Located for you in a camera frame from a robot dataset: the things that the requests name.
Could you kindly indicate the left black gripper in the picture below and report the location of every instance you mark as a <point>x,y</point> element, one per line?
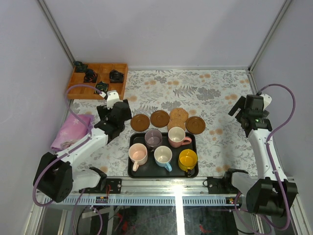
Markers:
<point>104,111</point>

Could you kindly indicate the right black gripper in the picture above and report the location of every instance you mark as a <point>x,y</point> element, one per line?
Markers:
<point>240,104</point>

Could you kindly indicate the brown wooden coaster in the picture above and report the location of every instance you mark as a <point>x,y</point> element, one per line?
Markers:
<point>195,125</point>
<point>140,123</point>
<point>159,118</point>

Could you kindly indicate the woven rattan coaster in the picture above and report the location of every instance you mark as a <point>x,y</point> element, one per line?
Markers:
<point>176,123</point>
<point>179,113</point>

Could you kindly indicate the pink mug white inside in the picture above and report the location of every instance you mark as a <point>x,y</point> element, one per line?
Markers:
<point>177,137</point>

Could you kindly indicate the yellow mug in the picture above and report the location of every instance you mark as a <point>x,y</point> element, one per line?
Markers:
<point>187,161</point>

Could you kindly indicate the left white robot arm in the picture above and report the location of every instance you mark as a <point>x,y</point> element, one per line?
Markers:
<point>57,175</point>

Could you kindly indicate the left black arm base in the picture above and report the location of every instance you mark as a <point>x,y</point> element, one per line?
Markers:
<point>110,186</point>

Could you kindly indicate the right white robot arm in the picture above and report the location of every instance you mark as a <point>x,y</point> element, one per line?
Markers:
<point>271,193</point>

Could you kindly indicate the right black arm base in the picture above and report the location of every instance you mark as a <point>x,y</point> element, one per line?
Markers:
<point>220,185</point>

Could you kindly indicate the purple glass cup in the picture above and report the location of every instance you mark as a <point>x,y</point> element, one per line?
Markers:
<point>153,138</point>

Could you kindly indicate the black green rolled item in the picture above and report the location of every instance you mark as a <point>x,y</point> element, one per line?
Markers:
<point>101,86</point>

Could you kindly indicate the purple printed cloth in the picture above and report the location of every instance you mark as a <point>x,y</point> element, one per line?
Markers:
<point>71,131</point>

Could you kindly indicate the light pink mug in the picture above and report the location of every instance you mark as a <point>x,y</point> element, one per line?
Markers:
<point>138,154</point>

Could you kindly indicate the wooden compartment tray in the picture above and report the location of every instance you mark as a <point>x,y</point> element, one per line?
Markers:
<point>103,70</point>

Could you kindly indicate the light blue mug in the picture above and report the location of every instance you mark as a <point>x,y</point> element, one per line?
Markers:
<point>163,157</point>

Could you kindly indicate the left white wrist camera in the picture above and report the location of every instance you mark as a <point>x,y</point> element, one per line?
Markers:
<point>111,97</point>

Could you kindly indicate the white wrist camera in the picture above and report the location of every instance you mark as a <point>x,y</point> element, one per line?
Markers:
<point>111,97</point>
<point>266,100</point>

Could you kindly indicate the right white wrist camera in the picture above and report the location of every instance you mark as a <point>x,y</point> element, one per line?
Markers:
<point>266,100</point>

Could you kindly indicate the aluminium front rail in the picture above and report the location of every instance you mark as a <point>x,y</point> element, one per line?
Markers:
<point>154,192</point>

